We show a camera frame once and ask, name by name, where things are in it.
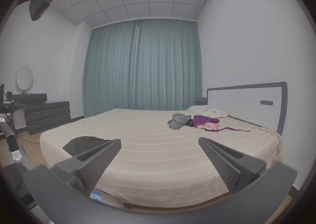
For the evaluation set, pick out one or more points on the black dressing table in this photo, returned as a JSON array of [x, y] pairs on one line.
[[29, 98]]

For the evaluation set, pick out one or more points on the grey garment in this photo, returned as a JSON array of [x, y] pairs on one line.
[[177, 120]]

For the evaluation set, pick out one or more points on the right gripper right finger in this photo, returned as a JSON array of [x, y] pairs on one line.
[[229, 166]]

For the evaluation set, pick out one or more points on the purple garment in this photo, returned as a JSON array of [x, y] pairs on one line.
[[203, 120]]

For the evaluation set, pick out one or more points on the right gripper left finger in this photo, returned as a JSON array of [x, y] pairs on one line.
[[91, 163]]

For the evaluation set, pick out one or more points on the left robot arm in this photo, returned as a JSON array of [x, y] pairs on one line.
[[8, 131]]

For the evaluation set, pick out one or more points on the white printed pillow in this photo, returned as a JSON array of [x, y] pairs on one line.
[[209, 111]]

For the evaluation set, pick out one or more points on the round white mirror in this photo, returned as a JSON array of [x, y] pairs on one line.
[[24, 80]]

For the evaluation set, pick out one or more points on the pink garment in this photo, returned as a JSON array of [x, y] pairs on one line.
[[209, 126]]

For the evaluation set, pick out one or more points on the small black garment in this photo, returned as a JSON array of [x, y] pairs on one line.
[[189, 123]]

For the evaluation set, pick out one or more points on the bed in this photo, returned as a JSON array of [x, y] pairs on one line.
[[160, 156]]

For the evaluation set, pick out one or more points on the black chest of drawers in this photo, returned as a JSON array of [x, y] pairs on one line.
[[47, 117]]

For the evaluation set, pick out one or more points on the grey bedside table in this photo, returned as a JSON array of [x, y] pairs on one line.
[[201, 101]]

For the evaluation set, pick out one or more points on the blue-green curtain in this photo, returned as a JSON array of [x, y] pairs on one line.
[[111, 70], [167, 65]]

